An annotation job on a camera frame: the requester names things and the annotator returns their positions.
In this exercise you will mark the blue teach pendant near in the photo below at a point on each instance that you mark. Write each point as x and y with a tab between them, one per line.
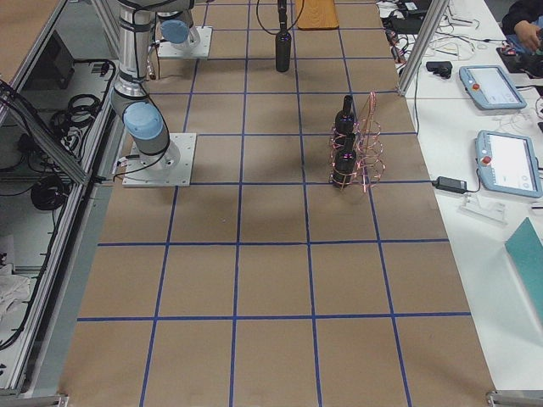
507	164

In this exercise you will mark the white crumpled cloth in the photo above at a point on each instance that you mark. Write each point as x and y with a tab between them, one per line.
15	289

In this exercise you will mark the clear acrylic stand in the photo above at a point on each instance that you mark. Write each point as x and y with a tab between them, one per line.
494	211

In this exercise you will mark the dark wine bottle front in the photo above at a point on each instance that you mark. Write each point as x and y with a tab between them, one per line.
344	162

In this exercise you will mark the blue teach pendant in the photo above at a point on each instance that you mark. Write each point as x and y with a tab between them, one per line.
507	164
490	87

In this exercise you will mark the teal folder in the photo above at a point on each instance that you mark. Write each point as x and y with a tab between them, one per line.
525	249

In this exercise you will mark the copper wire bottle basket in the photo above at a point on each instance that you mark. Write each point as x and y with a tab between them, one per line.
369	166

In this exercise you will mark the wooden tray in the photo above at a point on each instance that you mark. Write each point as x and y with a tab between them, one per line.
316	15

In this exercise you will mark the black handheld device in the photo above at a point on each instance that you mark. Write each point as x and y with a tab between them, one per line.
442	69

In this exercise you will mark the blue teach pendant far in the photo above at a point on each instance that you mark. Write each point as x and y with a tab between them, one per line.
490	87

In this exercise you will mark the aluminium frame post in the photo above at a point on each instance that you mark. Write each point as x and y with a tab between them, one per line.
429	27

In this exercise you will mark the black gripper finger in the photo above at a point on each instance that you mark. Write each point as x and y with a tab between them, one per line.
282	15

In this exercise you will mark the person hand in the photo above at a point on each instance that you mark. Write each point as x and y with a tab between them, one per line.
528	35

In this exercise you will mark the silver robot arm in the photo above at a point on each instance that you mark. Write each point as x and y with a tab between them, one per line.
178	29
129	97

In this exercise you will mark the dark wine bottle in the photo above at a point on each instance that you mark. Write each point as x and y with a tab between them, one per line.
283	41
345	120
344	162

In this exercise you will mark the black power adapter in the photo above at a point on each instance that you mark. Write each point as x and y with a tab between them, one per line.
450	184

